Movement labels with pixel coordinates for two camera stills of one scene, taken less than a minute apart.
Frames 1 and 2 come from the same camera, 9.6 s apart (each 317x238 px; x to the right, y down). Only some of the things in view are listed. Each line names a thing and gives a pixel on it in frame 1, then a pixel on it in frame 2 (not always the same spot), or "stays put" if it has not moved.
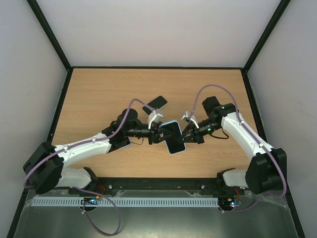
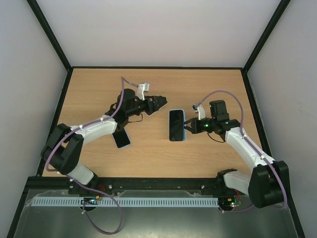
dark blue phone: (174, 146) -> (176, 125)
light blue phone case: (173, 128) -> (177, 132)
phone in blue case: (121, 142) stays put
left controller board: (90, 201) stays put
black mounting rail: (106, 185) stays put
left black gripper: (155, 133) -> (155, 108)
